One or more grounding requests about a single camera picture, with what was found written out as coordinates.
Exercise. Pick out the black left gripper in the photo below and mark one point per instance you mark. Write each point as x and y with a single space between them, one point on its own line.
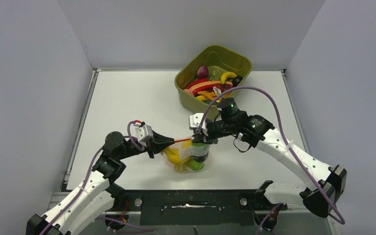
157 143

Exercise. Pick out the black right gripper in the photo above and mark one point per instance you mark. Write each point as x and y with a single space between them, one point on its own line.
208 136

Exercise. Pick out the clear zip top bag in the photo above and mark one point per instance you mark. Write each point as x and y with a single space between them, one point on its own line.
187 151

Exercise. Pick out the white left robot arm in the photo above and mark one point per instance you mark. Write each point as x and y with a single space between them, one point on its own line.
98 191

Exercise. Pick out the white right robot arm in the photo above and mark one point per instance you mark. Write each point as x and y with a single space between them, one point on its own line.
321 184

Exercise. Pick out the orange ginger root toy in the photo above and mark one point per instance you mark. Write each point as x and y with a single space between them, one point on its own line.
203 95

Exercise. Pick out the pink round fruit toy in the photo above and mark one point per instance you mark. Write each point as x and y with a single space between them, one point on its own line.
189 92

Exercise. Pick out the white garlic toy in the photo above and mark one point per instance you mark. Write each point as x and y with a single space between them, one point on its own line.
217 92

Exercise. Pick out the red chili pepper toy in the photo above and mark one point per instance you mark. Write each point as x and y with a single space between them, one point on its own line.
196 82

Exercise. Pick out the purple onion toy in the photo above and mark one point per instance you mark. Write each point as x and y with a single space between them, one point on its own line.
202 72

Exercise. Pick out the dark round fruit toy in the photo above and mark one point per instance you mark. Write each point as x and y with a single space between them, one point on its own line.
236 81

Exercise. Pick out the small yellow banana toy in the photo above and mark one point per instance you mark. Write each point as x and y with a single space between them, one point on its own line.
227 75

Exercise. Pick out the olive green plastic tub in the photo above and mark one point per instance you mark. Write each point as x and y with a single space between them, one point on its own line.
218 60

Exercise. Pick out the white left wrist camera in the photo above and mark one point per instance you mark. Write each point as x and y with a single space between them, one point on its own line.
144 133

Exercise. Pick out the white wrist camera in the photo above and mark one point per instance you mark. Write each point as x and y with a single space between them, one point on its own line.
144 133
194 120

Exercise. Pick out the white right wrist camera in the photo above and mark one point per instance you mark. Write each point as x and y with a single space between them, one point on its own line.
194 120

